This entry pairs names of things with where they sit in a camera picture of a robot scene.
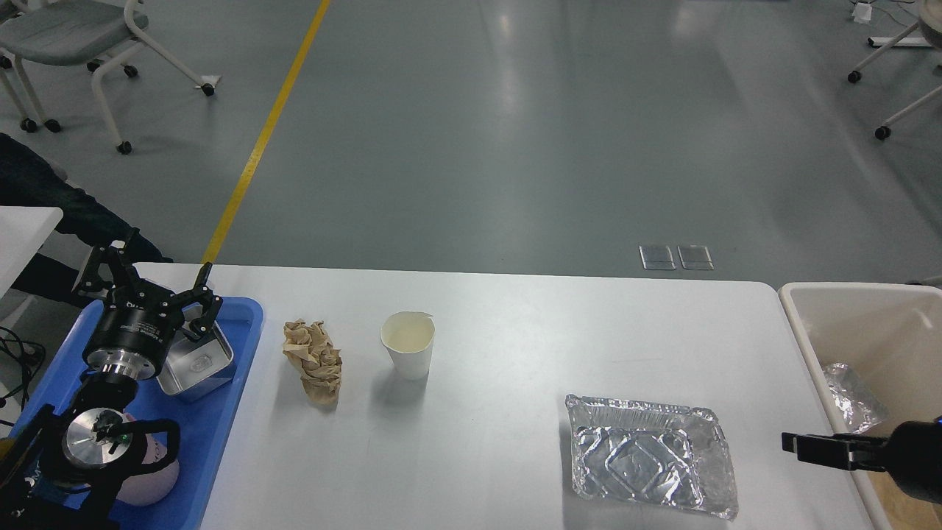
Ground grey office chair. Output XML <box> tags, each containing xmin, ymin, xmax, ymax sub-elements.
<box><xmin>1</xmin><ymin>1</ymin><xmax>219</xmax><ymax>155</ymax></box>

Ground crumpled brown paper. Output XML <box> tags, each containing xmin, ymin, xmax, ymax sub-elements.
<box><xmin>282</xmin><ymin>319</ymin><xmax>343</xmax><ymax>406</ymax></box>

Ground blue plastic tray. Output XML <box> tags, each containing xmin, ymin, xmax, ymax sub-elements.
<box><xmin>2</xmin><ymin>297</ymin><xmax>263</xmax><ymax>529</ymax></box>

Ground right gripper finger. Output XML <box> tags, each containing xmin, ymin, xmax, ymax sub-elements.
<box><xmin>782</xmin><ymin>432</ymin><xmax>888</xmax><ymax>472</ymax></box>

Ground pink mug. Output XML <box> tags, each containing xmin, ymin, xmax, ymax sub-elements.
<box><xmin>116</xmin><ymin>434</ymin><xmax>180</xmax><ymax>506</ymax></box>

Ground brown paper in bin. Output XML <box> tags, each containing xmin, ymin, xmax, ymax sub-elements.
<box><xmin>867</xmin><ymin>472</ymin><xmax>941</xmax><ymax>529</ymax></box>

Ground stainless steel rectangular container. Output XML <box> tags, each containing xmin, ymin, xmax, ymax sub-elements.
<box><xmin>156</xmin><ymin>305</ymin><xmax>236</xmax><ymax>403</ymax></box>

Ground beige plastic bin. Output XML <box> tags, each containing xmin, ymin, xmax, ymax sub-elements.
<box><xmin>779</xmin><ymin>282</ymin><xmax>941</xmax><ymax>529</ymax></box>

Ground aluminium foil tray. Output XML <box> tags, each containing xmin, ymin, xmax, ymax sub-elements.
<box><xmin>564</xmin><ymin>395</ymin><xmax>740</xmax><ymax>521</ymax></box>

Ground right floor socket plate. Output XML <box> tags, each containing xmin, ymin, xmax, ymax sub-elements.
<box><xmin>677</xmin><ymin>244</ymin><xmax>715</xmax><ymax>271</ymax></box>

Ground white side table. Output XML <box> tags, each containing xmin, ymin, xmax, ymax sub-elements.
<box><xmin>1</xmin><ymin>205</ymin><xmax>63</xmax><ymax>295</ymax></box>

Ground white paper cup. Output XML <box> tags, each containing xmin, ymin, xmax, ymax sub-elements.
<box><xmin>380</xmin><ymin>311</ymin><xmax>436</xmax><ymax>380</ymax></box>

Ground black cables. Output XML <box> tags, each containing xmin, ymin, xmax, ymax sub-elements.
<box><xmin>0</xmin><ymin>326</ymin><xmax>51</xmax><ymax>428</ymax></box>

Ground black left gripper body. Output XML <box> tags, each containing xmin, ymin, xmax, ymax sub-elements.
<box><xmin>82</xmin><ymin>286</ymin><xmax>182</xmax><ymax>381</ymax></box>

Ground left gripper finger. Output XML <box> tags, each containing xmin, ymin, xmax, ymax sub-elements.
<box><xmin>166</xmin><ymin>264</ymin><xmax>223</xmax><ymax>342</ymax></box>
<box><xmin>71</xmin><ymin>227</ymin><xmax>148</xmax><ymax>299</ymax></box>

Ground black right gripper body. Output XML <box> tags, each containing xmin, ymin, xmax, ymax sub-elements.
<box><xmin>882</xmin><ymin>420</ymin><xmax>941</xmax><ymax>504</ymax></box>

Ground white power adapter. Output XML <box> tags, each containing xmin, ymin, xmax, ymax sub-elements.
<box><xmin>851</xmin><ymin>2</ymin><xmax>874</xmax><ymax>26</ymax></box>

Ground dark blue HOME mug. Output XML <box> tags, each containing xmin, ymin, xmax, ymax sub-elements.
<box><xmin>1</xmin><ymin>437</ymin><xmax>24</xmax><ymax>477</ymax></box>

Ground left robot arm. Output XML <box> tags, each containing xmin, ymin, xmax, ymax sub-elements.
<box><xmin>2</xmin><ymin>229</ymin><xmax>223</xmax><ymax>529</ymax></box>

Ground chair base right background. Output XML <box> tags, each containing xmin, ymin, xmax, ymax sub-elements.
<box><xmin>847</xmin><ymin>0</ymin><xmax>942</xmax><ymax>141</ymax></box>

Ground person in white sweater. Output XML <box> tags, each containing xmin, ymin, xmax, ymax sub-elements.
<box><xmin>1</xmin><ymin>133</ymin><xmax>171</xmax><ymax>309</ymax></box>

